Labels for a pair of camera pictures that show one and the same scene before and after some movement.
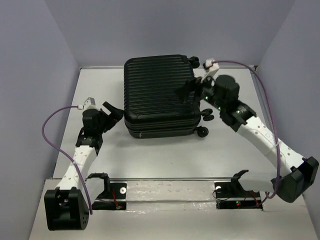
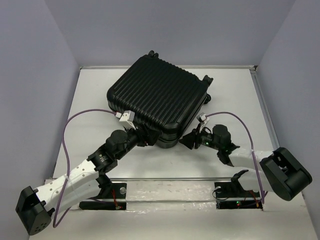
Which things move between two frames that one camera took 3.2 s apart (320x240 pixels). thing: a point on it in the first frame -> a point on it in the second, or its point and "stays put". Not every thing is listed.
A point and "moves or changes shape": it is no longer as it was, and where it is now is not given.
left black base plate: [113, 198] stays put
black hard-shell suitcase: [152, 108] moves or changes shape
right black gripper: [192, 85] -> [188, 139]
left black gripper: [116, 114] -> [146, 136]
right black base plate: [230, 195] stays put
